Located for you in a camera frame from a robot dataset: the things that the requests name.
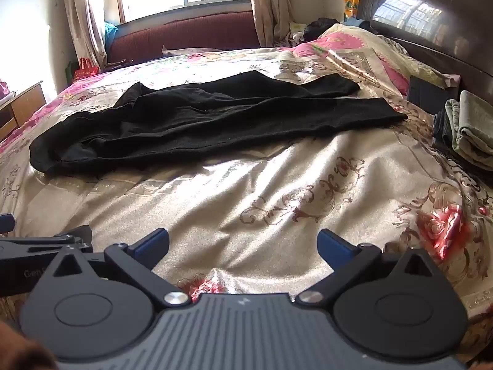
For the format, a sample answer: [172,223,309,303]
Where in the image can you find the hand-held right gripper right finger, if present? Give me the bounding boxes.
[295,228,442,306]

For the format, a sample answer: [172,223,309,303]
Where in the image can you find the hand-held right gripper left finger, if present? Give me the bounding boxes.
[50,228,191,307]

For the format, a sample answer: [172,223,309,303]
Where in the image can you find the black pants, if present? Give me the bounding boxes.
[29,70,409,180]

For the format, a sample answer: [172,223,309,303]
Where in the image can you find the person's brown fuzzy clothing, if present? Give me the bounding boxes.
[0,310,59,370]

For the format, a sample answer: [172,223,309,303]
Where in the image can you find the floral satin bedspread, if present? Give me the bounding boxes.
[0,46,493,359]

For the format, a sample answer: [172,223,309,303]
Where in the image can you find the wooden cabinet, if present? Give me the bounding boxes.
[0,81,47,141]

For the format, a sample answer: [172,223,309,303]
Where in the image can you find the dark folded garment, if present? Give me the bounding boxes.
[430,108,493,180]

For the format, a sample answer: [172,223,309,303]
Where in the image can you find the red bag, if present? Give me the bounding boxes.
[73,57,101,83]

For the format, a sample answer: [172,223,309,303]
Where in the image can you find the grey-green folded cloth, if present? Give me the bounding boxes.
[445,90,493,171]

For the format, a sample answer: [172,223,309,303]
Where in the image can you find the pink floral quilt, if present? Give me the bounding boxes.
[293,23,463,97]

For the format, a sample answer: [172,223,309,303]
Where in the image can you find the grey cloth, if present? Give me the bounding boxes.
[161,44,222,58]

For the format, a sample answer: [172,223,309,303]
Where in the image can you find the teal cloth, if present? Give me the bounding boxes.
[103,21,119,49]

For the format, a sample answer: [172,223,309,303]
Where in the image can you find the maroon sofa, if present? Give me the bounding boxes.
[105,11,259,66]

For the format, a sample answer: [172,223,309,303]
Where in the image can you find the pale crumpled cloth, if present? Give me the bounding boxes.
[283,21,309,45]

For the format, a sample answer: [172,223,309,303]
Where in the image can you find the dark clothing pile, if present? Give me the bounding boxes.
[304,17,341,42]

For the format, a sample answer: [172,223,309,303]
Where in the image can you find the beige patterned curtain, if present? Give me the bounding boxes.
[62,0,128,72]
[246,0,299,49]

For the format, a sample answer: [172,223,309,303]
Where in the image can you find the yellow packet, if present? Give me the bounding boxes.
[341,0,361,22]

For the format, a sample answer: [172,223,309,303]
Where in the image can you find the dark wooden headboard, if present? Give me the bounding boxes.
[356,0,493,99]

